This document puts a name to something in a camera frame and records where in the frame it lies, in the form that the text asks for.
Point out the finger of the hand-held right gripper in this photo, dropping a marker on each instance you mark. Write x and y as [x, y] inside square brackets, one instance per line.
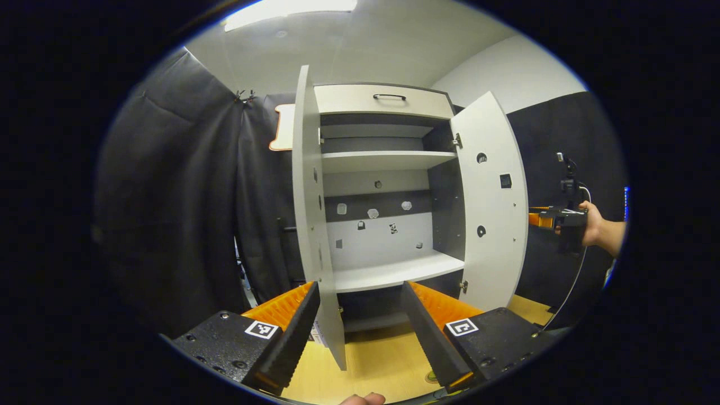
[540, 219]

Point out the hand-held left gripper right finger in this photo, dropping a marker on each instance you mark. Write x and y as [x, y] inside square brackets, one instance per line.
[430, 337]

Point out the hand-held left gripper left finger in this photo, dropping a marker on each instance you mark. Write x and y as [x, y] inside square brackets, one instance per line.
[295, 337]

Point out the white cabinet door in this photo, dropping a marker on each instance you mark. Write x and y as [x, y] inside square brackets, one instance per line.
[306, 197]
[495, 253]

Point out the white and grey cabinet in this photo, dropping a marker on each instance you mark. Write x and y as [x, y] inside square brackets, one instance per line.
[382, 160]

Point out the small white box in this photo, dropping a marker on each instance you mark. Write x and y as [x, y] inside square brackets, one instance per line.
[319, 333]

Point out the black backdrop cloth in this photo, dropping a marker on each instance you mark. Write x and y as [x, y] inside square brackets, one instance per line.
[169, 197]
[540, 140]

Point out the ceiling light panel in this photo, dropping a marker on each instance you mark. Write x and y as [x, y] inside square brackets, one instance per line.
[281, 14]

